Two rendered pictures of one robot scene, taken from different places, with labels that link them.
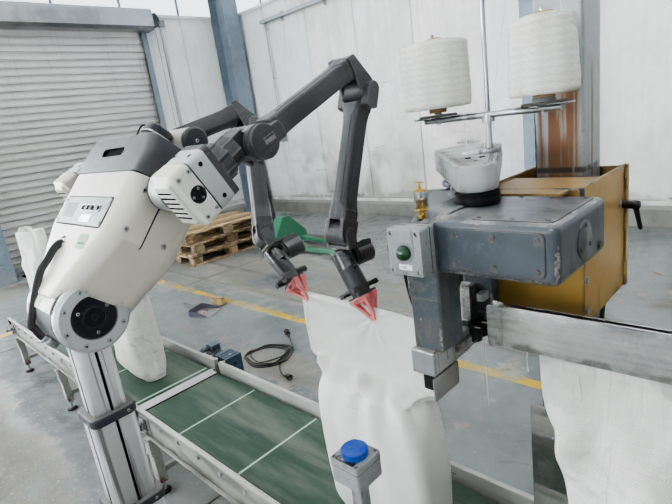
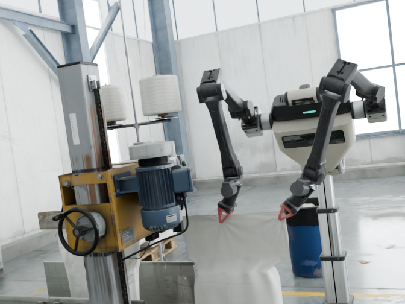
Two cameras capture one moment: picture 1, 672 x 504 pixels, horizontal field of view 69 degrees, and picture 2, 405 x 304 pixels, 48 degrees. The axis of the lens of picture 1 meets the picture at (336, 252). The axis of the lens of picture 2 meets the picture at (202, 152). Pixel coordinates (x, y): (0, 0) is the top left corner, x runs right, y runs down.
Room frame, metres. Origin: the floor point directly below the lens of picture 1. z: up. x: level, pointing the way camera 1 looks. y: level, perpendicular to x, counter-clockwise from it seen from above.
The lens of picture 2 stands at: (3.07, -0.89, 1.45)
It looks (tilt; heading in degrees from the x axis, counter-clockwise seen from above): 3 degrees down; 158
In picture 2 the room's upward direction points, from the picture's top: 7 degrees counter-clockwise
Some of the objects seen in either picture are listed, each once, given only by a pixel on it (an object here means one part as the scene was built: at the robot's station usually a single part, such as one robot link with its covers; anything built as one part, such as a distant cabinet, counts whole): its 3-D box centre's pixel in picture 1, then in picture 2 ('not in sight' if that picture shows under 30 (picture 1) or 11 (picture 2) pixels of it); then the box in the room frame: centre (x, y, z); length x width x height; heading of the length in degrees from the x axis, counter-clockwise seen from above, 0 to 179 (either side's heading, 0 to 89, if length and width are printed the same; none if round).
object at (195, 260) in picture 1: (217, 246); not in sight; (6.72, 1.63, 0.07); 1.20 x 0.82 x 0.14; 132
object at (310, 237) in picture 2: not in sight; (310, 236); (-0.43, 1.52, 0.32); 0.51 x 0.48 x 0.65; 134
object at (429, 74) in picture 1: (435, 76); (160, 96); (1.26, -0.30, 1.61); 0.17 x 0.17 x 0.17
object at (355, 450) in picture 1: (354, 452); not in sight; (0.92, 0.02, 0.84); 0.06 x 0.06 x 0.02
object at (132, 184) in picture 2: not in sight; (132, 183); (1.33, -0.48, 1.27); 0.12 x 0.09 x 0.09; 134
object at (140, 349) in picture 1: (126, 306); not in sight; (2.48, 1.14, 0.74); 0.47 x 0.22 x 0.72; 42
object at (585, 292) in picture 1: (554, 238); (111, 204); (1.17, -0.55, 1.18); 0.34 x 0.25 x 0.31; 134
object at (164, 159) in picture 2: not in sight; (153, 161); (1.37, -0.40, 1.35); 0.12 x 0.12 x 0.04
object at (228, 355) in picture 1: (217, 358); not in sight; (2.53, 0.74, 0.35); 0.30 x 0.15 x 0.15; 44
